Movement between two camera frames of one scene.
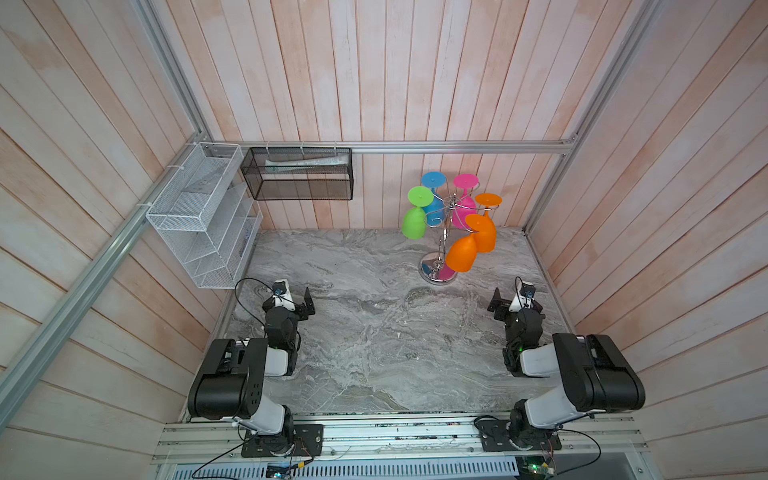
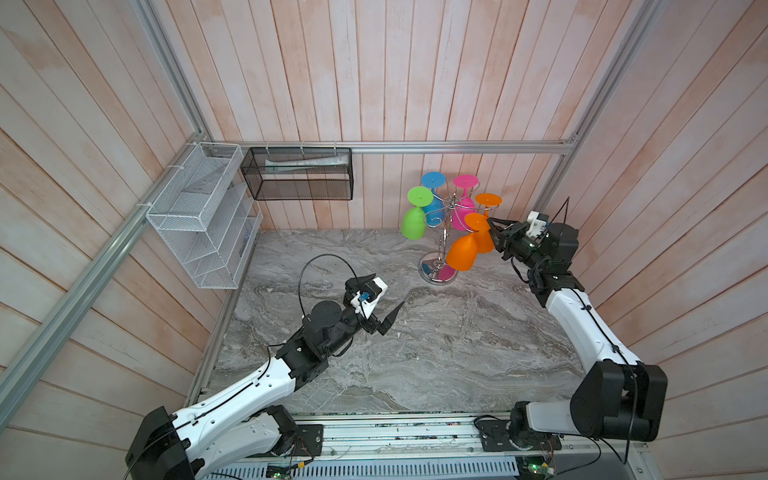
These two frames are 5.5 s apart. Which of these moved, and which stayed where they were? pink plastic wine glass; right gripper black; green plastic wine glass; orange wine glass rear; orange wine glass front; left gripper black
Moved: right gripper black; left gripper black
Stayed: orange wine glass front; pink plastic wine glass; orange wine glass rear; green plastic wine glass
